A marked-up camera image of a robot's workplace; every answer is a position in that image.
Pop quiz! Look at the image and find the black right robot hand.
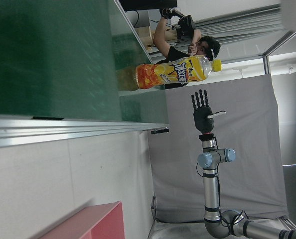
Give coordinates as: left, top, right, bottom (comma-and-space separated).
190, 89, 227, 134

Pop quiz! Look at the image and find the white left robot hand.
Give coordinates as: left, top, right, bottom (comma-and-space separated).
280, 0, 296, 33

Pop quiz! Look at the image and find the orange drink bottle yellow cap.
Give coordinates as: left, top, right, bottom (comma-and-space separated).
135, 56, 223, 90

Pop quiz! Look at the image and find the pink plastic basket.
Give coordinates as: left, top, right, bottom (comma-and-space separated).
32, 201, 124, 239

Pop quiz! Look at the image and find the grey backdrop curtain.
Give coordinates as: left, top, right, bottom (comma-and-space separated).
148, 73, 288, 222

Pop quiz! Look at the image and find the person in black shirt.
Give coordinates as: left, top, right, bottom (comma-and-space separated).
154, 7, 221, 89

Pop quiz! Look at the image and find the black teleoperation device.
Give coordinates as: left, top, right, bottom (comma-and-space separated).
160, 7, 196, 40

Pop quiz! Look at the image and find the wooden box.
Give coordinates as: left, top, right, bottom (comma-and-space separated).
135, 26, 154, 50

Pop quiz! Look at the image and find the black monitor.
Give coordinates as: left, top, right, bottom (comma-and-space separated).
119, 0, 178, 12

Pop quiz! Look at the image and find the green conveyor belt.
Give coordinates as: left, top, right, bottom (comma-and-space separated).
0, 0, 170, 150

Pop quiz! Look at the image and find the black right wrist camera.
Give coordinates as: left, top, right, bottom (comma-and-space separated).
199, 133, 217, 141

